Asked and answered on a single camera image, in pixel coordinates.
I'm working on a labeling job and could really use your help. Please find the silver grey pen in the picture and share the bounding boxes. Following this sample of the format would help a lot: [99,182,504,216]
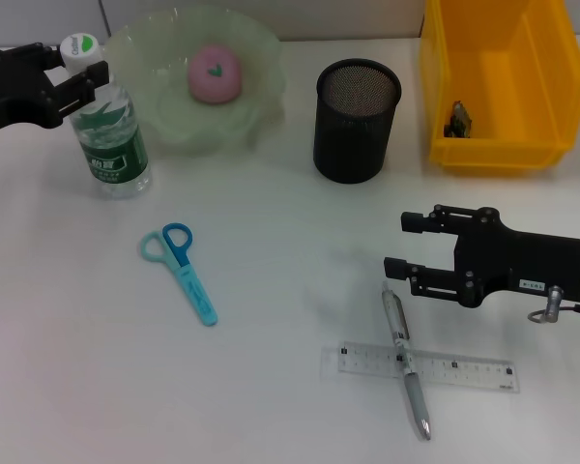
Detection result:
[380,280,433,442]

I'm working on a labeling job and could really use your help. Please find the clear green-label water bottle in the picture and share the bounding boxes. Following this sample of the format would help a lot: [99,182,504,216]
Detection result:
[59,32,154,201]

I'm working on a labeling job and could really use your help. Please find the green glass fruit plate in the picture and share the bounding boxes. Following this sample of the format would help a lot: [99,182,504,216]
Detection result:
[103,5,288,157]

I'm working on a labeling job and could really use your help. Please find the clear plastic ruler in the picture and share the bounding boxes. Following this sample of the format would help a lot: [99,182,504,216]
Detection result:
[321,340,521,394]

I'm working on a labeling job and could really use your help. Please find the pink toy peach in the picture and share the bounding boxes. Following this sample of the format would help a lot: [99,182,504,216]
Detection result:
[187,43,245,105]

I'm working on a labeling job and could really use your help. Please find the black mesh pen holder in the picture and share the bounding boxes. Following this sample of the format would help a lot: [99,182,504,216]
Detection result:
[312,58,403,185]

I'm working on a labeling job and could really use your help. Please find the right gripper cable with plug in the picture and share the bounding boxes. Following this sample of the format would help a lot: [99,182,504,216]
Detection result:
[527,284,580,325]

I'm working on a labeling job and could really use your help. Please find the yellow plastic bin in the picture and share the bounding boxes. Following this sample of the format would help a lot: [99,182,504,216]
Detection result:
[419,0,580,176]

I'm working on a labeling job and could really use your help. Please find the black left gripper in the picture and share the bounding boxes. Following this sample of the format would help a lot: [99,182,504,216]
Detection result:
[0,42,112,139]

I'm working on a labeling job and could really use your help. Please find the blue teal scissors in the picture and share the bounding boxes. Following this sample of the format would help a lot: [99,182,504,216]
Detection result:
[138,221,220,328]

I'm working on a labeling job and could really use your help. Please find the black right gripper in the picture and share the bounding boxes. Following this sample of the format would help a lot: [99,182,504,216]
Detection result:
[383,203,580,309]

